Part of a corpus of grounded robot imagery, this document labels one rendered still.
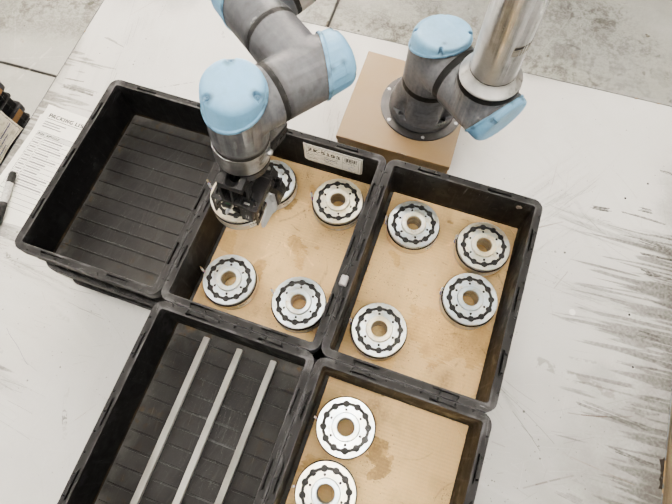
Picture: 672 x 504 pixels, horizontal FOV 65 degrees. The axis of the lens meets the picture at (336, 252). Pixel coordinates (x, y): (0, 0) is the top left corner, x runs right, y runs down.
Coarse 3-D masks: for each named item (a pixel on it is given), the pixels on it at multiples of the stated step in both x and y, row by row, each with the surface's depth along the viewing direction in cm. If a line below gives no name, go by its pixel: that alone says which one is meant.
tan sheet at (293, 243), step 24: (312, 168) 112; (312, 192) 110; (288, 216) 108; (312, 216) 108; (240, 240) 106; (264, 240) 106; (288, 240) 106; (312, 240) 106; (336, 240) 106; (264, 264) 104; (288, 264) 104; (312, 264) 104; (336, 264) 104; (264, 288) 103; (240, 312) 101; (264, 312) 101; (312, 336) 99
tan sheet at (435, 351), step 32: (384, 224) 107; (448, 224) 107; (384, 256) 104; (416, 256) 104; (448, 256) 104; (384, 288) 102; (416, 288) 102; (416, 320) 100; (352, 352) 98; (416, 352) 97; (448, 352) 97; (480, 352) 97; (448, 384) 95
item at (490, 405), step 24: (408, 168) 100; (384, 192) 98; (504, 192) 98; (360, 240) 95; (528, 240) 94; (528, 264) 93; (336, 312) 90; (504, 336) 88; (336, 360) 88; (360, 360) 87; (504, 360) 87; (408, 384) 86; (432, 384) 86; (480, 408) 84
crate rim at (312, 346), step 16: (288, 128) 104; (320, 144) 103; (336, 144) 102; (384, 160) 101; (368, 192) 98; (208, 208) 98; (368, 208) 97; (192, 240) 96; (352, 240) 95; (352, 256) 94; (176, 272) 94; (336, 288) 92; (176, 304) 92; (192, 304) 93; (224, 320) 90; (240, 320) 90; (272, 336) 89; (288, 336) 89; (320, 336) 89
